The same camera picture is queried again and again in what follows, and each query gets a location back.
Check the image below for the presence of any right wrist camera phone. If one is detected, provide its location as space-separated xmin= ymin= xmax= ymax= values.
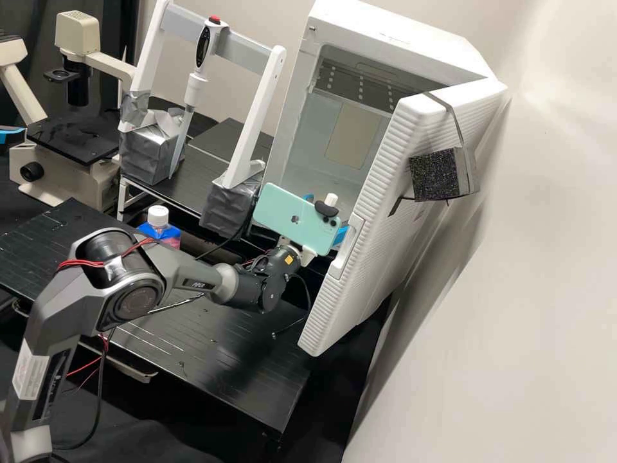
xmin=251 ymin=181 xmax=342 ymax=257

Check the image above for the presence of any black cable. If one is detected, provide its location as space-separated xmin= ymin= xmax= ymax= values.
xmin=192 ymin=212 xmax=256 ymax=264
xmin=269 ymin=272 xmax=312 ymax=338

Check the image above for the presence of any white pipette stand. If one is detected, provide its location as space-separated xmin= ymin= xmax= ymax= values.
xmin=117 ymin=0 xmax=288 ymax=240

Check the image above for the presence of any pipette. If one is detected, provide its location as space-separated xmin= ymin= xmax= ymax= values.
xmin=169 ymin=14 xmax=228 ymax=180

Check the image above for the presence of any white incubator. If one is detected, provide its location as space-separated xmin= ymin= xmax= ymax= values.
xmin=262 ymin=0 xmax=513 ymax=338

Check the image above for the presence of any cream microscope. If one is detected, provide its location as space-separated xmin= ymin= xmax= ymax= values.
xmin=0 ymin=10 xmax=141 ymax=209

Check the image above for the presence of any incubator door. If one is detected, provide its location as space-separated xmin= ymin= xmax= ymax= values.
xmin=298 ymin=82 xmax=512 ymax=359

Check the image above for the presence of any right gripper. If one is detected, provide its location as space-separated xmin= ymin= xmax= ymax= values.
xmin=300 ymin=192 xmax=350 ymax=265

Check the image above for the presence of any white-capped bottle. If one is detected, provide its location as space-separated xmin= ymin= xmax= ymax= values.
xmin=136 ymin=204 xmax=183 ymax=251

